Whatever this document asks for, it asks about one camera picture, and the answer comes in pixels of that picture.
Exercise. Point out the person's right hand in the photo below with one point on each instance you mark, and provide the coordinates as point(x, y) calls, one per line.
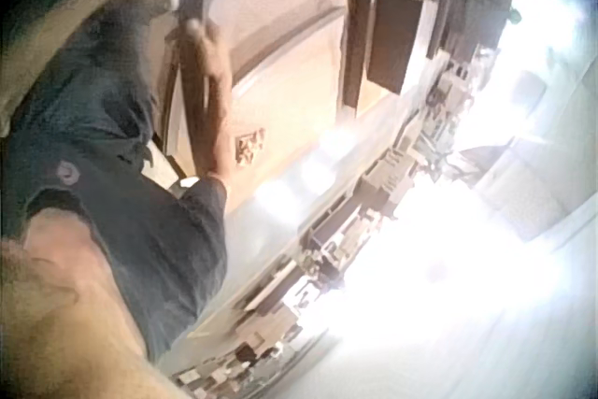
point(200, 30)

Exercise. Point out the dark brown framed panel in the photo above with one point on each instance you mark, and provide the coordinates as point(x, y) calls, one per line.
point(394, 39)

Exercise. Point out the cluttered shelf of items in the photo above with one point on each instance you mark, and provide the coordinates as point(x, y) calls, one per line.
point(364, 193)

